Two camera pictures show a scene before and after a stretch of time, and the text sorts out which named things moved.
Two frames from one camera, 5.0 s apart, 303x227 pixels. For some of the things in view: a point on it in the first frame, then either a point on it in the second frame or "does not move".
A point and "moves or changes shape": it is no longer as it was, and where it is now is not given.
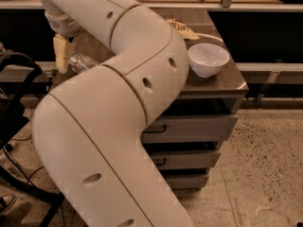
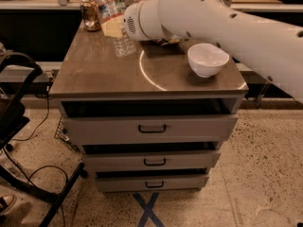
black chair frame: (17, 72) does not move
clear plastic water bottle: (80, 63) moves or changes shape
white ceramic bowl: (207, 59) does not move
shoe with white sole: (9, 200) does not move
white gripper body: (63, 26) → (131, 22)
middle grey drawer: (185, 160) does not move
